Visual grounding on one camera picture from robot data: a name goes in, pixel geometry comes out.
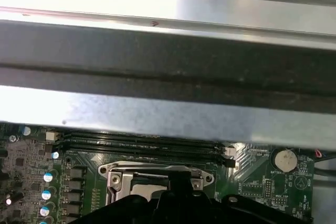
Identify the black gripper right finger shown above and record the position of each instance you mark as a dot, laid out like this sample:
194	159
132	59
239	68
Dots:
236	213

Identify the metal socket cover frame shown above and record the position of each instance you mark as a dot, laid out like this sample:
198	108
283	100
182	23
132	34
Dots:
123	190

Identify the silver coin battery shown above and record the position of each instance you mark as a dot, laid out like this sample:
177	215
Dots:
285	160

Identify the black open PC case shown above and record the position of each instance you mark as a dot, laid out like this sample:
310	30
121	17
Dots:
157	51

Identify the blue-topped capacitor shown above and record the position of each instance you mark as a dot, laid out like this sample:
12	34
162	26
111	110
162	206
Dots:
44	211
55	155
26	130
48	177
46	195

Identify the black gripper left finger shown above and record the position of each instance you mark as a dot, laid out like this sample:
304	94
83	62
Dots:
131	211

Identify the silver square CPU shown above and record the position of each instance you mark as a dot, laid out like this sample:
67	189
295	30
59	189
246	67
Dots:
147	190

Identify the black RAM slot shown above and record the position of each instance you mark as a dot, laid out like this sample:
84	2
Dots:
141	150
141	139

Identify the CPU socket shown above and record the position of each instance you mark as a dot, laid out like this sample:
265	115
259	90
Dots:
208	179

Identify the green motherboard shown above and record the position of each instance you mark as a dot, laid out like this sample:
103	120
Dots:
252	166

